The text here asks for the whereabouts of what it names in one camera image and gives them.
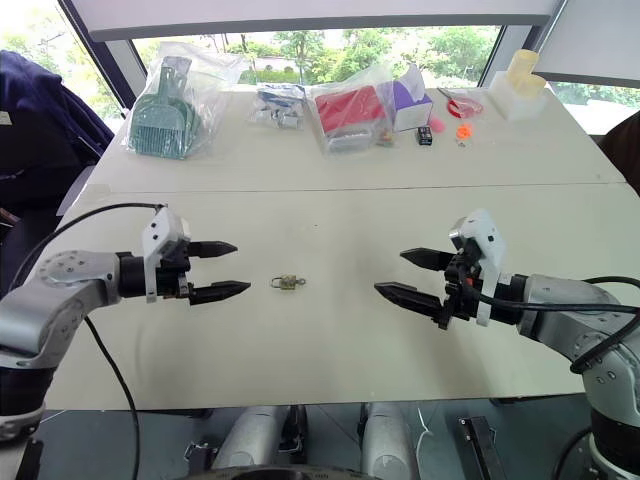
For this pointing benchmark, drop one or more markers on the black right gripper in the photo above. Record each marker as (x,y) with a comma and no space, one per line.
(462,300)

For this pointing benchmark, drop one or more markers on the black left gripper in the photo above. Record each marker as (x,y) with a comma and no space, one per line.
(172,280)

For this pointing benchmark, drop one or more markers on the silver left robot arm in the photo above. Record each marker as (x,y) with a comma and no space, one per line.
(50,300)

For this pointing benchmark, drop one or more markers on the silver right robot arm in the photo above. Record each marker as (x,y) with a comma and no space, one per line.
(555,290)

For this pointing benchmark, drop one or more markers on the small brass padlock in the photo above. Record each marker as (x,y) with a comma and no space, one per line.
(286,283)

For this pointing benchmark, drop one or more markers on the small black box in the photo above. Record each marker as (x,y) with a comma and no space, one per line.
(424,136)

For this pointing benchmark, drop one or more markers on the small orange plastic piece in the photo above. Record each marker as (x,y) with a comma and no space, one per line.
(464,132)

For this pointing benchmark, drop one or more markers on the pink eraser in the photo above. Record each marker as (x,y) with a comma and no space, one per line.
(437,125)

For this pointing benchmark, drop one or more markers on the teal plastic dustpan set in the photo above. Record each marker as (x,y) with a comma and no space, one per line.
(160,120)

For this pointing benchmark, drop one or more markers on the silver robot leg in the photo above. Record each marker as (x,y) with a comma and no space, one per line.
(387,440)
(250,435)

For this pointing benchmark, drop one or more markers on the purple white tissue box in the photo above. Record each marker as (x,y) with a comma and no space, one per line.
(412,107)

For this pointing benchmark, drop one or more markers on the small bag of metal parts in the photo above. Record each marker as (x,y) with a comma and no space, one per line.
(277,107)

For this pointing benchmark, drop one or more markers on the red box in plastic bag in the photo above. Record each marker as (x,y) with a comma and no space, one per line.
(345,112)

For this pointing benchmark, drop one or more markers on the green dustpan in bag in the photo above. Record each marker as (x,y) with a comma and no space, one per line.
(210,85)

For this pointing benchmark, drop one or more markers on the white holder with cream cylinders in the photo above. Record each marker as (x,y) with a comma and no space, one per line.
(520,90)

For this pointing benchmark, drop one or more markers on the dark rounded robot torso rim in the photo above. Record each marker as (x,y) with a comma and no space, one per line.
(290,474)

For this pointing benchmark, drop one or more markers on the dark blue jacket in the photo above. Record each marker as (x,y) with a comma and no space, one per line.
(40,115)

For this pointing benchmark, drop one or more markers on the brown chair back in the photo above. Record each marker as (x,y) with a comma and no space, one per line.
(625,150)

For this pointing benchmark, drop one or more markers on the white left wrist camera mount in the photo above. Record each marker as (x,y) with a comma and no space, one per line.
(162,225)

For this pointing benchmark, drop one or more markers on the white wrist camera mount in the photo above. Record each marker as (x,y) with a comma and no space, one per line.
(162,225)
(487,250)

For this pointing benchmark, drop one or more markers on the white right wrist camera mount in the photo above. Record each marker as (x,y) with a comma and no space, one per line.
(487,250)

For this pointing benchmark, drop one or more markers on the black bracket under table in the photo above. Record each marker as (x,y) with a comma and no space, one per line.
(480,447)

